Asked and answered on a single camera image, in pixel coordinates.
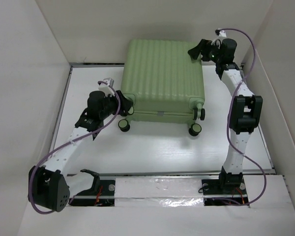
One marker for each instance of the green hard-shell suitcase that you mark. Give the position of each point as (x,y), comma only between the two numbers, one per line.
(164,83)

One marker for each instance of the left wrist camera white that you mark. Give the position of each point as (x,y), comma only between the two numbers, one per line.
(106,86)

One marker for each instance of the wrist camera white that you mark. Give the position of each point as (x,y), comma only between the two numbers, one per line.
(106,86)
(220,35)

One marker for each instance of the metal rail with foam strip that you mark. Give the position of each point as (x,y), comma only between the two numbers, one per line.
(150,191)

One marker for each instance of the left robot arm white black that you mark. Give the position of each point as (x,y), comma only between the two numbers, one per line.
(48,190)

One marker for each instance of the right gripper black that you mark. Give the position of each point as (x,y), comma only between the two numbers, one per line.
(203,46)

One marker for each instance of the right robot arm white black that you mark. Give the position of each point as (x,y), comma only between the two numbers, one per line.
(244,113)

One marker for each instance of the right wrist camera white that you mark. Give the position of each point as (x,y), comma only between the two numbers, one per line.
(220,35)

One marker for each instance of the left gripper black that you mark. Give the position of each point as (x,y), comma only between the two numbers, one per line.
(125,104)

